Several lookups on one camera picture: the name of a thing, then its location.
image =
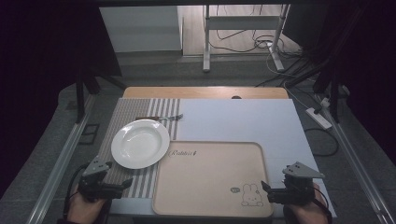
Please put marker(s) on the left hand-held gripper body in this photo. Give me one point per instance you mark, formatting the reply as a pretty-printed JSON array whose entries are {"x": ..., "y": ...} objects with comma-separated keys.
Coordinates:
[{"x": 96, "y": 183}]

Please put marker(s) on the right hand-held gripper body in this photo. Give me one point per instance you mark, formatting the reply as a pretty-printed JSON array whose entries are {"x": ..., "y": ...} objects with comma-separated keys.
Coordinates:
[{"x": 297, "y": 186}]

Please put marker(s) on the white plate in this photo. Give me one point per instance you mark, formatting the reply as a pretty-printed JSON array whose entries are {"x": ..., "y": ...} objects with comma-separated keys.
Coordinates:
[{"x": 140, "y": 144}]

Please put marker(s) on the beige tray with rabbit print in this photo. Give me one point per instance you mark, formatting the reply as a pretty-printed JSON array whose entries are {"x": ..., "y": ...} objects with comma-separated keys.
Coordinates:
[{"x": 208, "y": 183}]

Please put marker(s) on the metal spoon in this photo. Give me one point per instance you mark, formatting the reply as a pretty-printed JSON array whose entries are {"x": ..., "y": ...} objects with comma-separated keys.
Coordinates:
[{"x": 162, "y": 118}]

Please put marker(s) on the person's right hand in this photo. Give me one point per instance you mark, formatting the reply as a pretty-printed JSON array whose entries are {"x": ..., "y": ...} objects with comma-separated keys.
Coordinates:
[{"x": 306, "y": 211}]

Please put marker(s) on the person's left hand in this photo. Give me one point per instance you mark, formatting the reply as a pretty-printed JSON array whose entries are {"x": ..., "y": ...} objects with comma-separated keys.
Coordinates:
[{"x": 83, "y": 207}]

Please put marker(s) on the white board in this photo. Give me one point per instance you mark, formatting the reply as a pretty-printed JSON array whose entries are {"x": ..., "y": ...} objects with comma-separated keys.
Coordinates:
[{"x": 243, "y": 121}]

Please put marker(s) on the white power strip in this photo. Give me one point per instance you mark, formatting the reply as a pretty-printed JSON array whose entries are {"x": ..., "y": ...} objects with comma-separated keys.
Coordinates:
[{"x": 318, "y": 118}]

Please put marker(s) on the striped grey placemat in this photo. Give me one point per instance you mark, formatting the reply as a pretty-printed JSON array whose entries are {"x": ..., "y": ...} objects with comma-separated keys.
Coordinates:
[{"x": 130, "y": 107}]

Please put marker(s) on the black stand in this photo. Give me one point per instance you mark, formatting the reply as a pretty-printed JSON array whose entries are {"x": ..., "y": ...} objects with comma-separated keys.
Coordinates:
[
  {"x": 80, "y": 96},
  {"x": 333, "y": 93}
]

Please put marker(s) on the wooden table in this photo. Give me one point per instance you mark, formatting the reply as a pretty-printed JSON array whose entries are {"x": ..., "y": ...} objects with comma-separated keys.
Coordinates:
[{"x": 193, "y": 92}]

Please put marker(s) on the black curtain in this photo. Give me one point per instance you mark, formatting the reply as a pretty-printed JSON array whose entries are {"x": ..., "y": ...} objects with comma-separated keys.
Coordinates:
[
  {"x": 364, "y": 62},
  {"x": 40, "y": 62}
]

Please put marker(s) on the white cabinet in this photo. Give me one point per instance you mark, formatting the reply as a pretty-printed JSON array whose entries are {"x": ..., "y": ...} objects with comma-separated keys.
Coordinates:
[{"x": 140, "y": 28}]

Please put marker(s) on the white metal stand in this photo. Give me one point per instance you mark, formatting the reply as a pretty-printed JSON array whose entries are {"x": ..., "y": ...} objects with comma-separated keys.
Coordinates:
[{"x": 243, "y": 23}]

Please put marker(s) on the aluminium rail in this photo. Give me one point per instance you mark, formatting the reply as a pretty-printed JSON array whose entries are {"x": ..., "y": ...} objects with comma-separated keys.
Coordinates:
[
  {"x": 59, "y": 165},
  {"x": 358, "y": 161}
]

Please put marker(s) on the black floor frame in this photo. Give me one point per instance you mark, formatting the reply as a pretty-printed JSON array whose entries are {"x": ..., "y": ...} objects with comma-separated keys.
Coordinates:
[{"x": 89, "y": 133}]

